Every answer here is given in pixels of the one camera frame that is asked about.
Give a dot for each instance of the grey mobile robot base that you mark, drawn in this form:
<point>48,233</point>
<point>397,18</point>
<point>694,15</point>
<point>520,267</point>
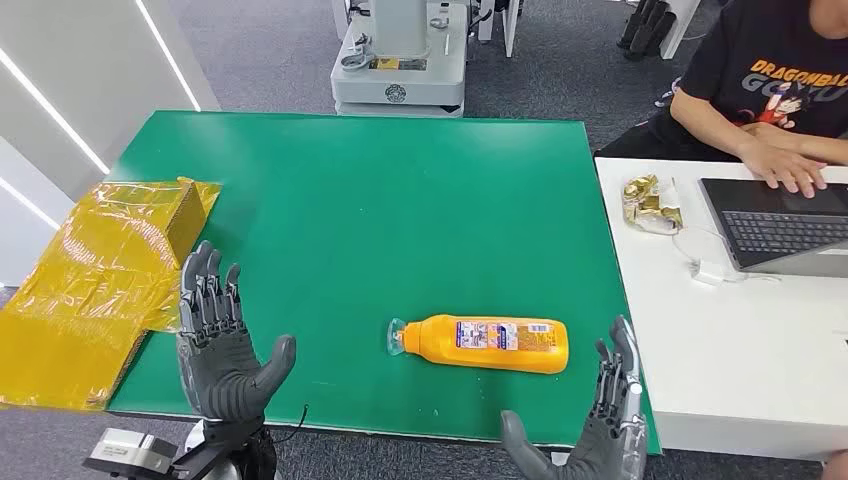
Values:
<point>397,73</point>

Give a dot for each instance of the person's right hand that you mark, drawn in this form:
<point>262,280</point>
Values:
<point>778,166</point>

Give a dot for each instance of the white slanted furniture panel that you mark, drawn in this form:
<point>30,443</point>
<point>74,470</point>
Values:
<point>679,23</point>

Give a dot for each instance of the person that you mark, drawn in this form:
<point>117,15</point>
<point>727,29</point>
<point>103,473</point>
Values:
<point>762,66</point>

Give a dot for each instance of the dark grey laptop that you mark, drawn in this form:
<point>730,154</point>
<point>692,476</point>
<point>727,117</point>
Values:
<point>782,228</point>

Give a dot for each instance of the white furniture legs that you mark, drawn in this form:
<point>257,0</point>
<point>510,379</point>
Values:
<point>509,23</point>

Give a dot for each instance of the white charger adapter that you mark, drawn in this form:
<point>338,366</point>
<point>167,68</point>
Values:
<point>707,272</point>

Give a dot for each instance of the yellow film wrapped cardboard box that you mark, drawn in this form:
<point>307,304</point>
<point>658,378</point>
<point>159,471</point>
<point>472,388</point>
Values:
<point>86,291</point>

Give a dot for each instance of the crumpled gold foil wrapper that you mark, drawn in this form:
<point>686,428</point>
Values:
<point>649,205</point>

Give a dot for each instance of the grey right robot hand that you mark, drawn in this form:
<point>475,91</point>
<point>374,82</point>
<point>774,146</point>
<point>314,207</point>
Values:
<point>606,444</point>

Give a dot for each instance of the orange plastic bottle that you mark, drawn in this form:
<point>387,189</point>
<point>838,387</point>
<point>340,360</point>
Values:
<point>490,344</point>

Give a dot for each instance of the person's right forearm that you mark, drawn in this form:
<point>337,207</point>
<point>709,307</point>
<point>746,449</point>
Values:
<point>709,122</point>

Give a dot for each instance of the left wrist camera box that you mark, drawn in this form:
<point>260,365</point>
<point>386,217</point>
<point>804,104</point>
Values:
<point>126,450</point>

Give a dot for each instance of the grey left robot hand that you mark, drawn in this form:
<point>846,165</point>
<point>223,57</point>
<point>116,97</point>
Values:
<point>218,371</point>

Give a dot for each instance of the person's left forearm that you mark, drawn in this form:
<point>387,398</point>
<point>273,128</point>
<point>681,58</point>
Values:
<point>815,146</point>

